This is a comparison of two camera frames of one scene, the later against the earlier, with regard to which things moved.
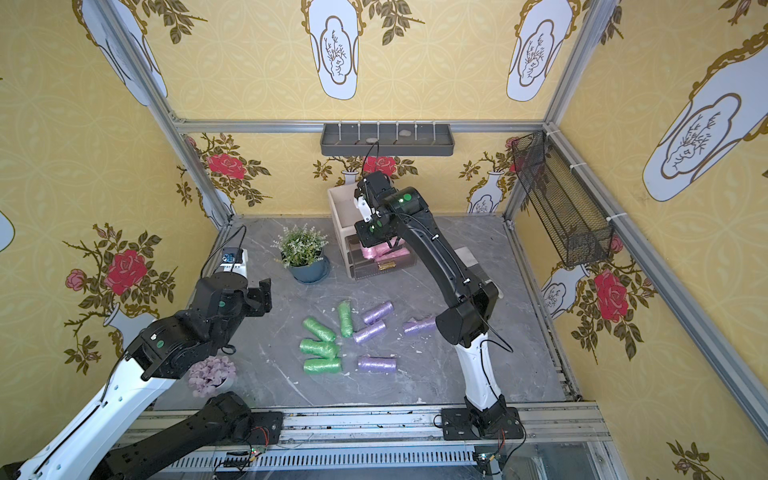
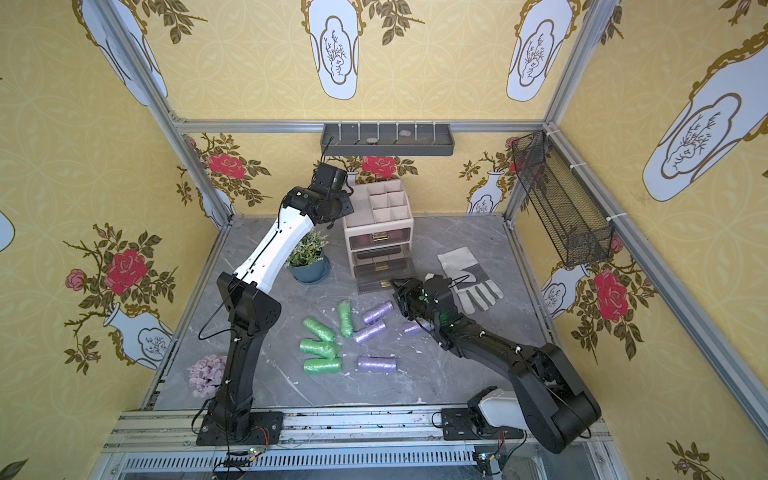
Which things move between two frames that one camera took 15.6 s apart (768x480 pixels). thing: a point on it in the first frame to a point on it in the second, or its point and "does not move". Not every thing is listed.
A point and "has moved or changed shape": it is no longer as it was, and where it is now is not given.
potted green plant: (302, 252) does not move
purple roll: (419, 325) does not move
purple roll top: (378, 313) does not move
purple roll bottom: (377, 364) does not move
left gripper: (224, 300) to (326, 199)
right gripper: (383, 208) to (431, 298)
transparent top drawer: (373, 261) has moved or changed shape
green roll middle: (323, 349) does not move
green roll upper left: (318, 329) does not move
